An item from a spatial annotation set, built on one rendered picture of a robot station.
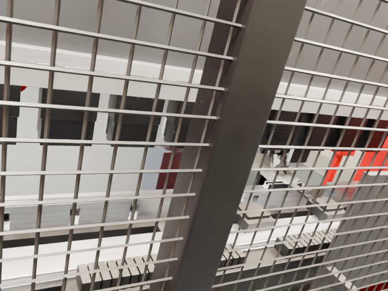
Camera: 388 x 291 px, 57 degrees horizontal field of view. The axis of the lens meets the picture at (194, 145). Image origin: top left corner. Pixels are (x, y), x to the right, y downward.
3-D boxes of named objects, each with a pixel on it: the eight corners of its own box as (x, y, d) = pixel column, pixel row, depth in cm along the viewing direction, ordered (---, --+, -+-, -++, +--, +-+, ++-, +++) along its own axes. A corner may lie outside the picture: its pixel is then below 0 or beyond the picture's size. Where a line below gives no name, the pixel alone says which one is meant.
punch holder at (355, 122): (340, 144, 171) (353, 111, 165) (354, 151, 165) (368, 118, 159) (318, 142, 164) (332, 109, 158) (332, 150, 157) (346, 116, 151)
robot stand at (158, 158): (130, 238, 253) (150, 140, 225) (152, 234, 264) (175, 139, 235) (140, 254, 240) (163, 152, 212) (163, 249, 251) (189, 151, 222)
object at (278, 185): (295, 185, 166) (298, 179, 164) (300, 188, 163) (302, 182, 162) (262, 186, 156) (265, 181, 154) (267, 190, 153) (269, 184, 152)
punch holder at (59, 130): (87, 134, 112) (93, 84, 106) (93, 146, 105) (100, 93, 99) (35, 133, 105) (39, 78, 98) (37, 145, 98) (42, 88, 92)
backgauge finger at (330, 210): (300, 186, 162) (304, 176, 160) (344, 220, 141) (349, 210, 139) (280, 187, 156) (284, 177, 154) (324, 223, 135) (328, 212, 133)
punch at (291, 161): (301, 164, 160) (308, 145, 156) (303, 167, 158) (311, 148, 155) (284, 164, 155) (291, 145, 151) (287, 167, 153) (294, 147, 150)
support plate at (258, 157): (265, 155, 186) (266, 153, 186) (299, 181, 166) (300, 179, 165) (238, 155, 177) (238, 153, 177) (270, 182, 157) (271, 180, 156)
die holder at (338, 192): (379, 193, 206) (386, 179, 203) (388, 199, 201) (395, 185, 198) (319, 198, 181) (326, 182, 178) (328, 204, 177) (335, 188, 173)
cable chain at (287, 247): (350, 234, 129) (354, 225, 128) (363, 245, 125) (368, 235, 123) (272, 246, 111) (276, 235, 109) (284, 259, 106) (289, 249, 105)
